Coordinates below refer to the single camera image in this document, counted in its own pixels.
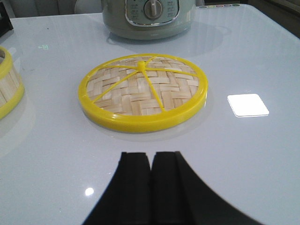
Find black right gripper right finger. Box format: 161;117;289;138
151;152;252;225

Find bamboo steamer tier yellow rims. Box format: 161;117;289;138
0;46;24;119

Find grey-green electric cooker pot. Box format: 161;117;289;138
101;0;196;40

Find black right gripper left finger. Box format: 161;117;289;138
84;152;150;225

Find yellow rimmed woven bamboo lid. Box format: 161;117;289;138
78;53;208;133

